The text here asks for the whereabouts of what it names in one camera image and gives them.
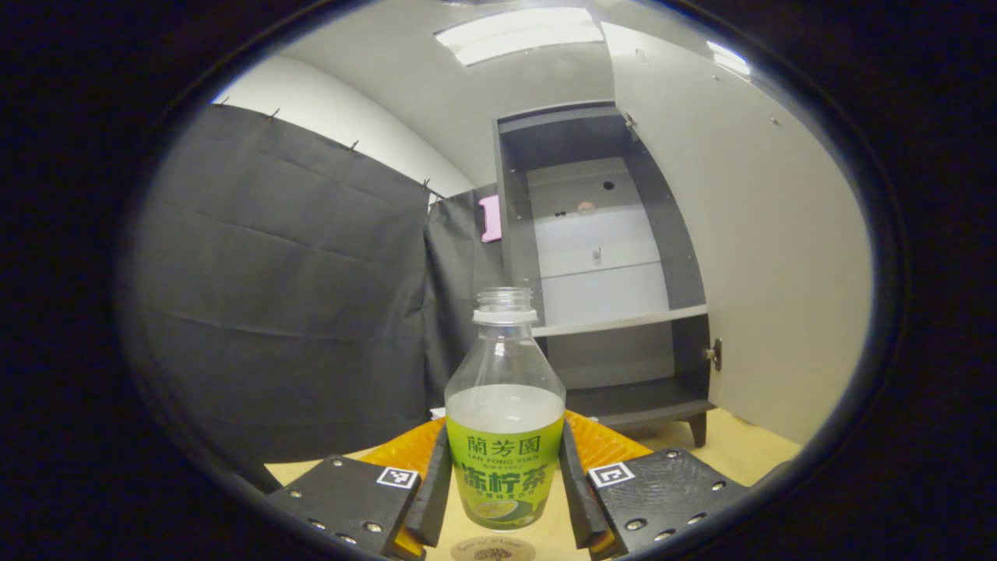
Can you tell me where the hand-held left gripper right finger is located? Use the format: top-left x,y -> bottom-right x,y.
558,409 -> 753,559

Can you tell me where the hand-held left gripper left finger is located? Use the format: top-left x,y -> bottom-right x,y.
265,419 -> 455,560

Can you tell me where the green label bottle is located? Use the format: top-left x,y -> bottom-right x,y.
444,287 -> 567,531

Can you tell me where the round cork coaster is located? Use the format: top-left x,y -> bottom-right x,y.
449,536 -> 537,561

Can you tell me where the beige cabinet door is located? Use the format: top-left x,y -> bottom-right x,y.
600,22 -> 874,446

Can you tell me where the black backdrop cloth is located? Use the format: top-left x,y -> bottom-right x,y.
422,185 -> 509,411
131,104 -> 432,470

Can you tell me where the long ceiling light strip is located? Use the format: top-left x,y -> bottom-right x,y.
706,41 -> 753,77

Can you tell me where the large ceiling light panel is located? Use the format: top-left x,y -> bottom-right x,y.
434,8 -> 606,68

